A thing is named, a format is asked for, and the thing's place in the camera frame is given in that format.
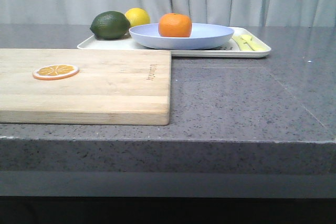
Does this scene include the dark green lime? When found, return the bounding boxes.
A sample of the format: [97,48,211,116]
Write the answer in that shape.
[90,11,130,40]

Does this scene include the pale yellow knife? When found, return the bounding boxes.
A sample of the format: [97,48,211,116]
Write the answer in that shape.
[232,36,252,51]

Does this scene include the yellow lemon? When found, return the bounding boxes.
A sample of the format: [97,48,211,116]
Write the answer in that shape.
[125,7,150,27]

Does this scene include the white rectangular tray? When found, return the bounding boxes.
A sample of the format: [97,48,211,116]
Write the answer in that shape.
[77,27,271,58]

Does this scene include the pale yellow spoon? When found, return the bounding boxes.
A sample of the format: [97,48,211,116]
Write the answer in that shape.
[240,34,266,51]

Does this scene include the orange slice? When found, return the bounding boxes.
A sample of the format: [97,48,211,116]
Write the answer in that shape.
[32,64,79,80]

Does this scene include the wooden cutting board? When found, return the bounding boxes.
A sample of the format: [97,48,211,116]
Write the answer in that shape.
[1,48,171,125]

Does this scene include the orange fruit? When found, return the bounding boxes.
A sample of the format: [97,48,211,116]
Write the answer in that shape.
[158,13,192,38]

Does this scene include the light blue plate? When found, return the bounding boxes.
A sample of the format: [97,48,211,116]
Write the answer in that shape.
[129,23,234,50]

